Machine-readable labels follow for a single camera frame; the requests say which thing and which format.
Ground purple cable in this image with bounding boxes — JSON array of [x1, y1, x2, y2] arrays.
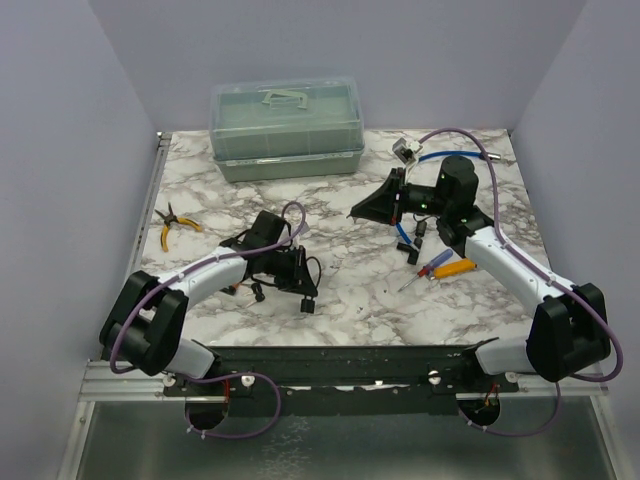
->
[[108, 201, 308, 441], [417, 127, 625, 437]]

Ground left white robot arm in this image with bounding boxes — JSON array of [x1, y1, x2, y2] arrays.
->
[[99, 211, 318, 395]]

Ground orange padlock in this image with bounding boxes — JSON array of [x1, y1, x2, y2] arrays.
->
[[222, 285, 237, 296]]

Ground aluminium rail frame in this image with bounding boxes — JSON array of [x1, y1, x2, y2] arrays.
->
[[62, 130, 627, 479]]

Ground small black keys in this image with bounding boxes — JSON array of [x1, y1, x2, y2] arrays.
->
[[246, 283, 265, 308]]

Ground blue red screwdriver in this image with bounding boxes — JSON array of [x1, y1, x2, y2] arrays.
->
[[398, 248, 454, 292]]

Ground clear green plastic storage box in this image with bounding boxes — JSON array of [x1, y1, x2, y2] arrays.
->
[[209, 76, 365, 183]]

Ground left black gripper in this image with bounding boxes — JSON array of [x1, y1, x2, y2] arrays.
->
[[264, 244, 318, 297]]

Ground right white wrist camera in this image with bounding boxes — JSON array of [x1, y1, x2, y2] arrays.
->
[[392, 137, 423, 169]]

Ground blue cable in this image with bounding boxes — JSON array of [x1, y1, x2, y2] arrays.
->
[[394, 147, 505, 247]]

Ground orange handled tool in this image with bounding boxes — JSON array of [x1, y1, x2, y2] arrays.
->
[[432, 259, 477, 280]]

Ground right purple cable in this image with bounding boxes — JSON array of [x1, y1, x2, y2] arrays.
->
[[417, 127, 625, 437]]

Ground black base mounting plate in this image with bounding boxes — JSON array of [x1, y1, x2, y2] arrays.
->
[[164, 345, 518, 417]]

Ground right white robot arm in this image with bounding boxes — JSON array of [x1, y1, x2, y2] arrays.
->
[[350, 155, 611, 392]]

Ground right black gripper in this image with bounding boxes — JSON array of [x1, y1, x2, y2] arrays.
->
[[352, 169, 450, 227]]

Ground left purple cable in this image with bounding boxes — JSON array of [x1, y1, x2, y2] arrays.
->
[[108, 201, 308, 441]]

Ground yellow handled pliers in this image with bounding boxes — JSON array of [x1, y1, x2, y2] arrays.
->
[[155, 202, 203, 253]]

